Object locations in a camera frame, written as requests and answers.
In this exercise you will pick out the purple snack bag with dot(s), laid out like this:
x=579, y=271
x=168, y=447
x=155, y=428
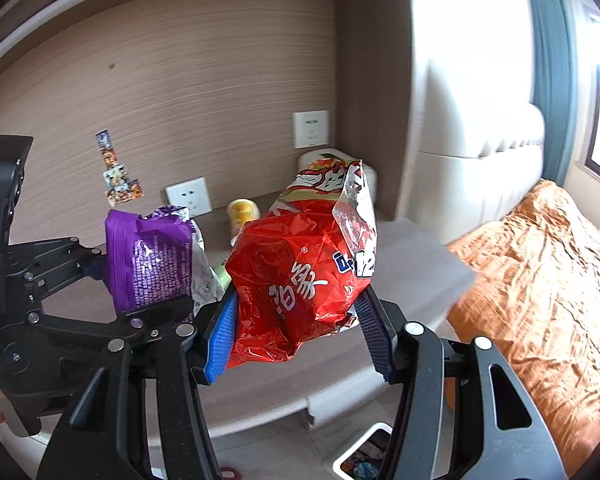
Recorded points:
x=150, y=260

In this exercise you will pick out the white light bar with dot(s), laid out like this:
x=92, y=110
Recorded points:
x=55, y=15

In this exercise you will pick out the green flat packet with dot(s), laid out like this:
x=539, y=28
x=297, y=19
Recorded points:
x=225, y=280

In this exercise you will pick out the orange blanket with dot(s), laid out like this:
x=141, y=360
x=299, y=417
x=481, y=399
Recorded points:
x=530, y=310

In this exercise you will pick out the cluster of picture stickers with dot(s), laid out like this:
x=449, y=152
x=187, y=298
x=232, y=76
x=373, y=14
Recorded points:
x=117, y=177

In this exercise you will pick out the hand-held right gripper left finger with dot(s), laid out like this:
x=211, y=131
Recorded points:
x=219, y=345

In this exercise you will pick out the red snack bag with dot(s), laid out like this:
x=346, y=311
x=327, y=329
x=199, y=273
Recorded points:
x=290, y=270

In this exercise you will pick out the cream padded headboard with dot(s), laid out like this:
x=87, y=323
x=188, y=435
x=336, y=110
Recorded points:
x=480, y=160

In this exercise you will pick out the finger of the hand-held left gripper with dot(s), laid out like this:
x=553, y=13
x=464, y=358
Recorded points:
x=55, y=257
x=150, y=322

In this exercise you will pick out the white trash bin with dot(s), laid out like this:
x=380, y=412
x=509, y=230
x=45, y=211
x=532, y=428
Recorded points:
x=375, y=432

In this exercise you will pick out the grey-blue curtain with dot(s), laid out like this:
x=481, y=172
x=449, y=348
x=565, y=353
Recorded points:
x=550, y=60

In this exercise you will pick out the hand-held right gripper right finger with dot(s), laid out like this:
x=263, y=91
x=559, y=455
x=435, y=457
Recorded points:
x=377, y=340

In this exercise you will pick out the white wall socket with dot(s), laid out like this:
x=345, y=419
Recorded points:
x=310, y=129
x=187, y=195

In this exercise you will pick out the red round object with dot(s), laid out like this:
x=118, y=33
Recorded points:
x=228, y=472

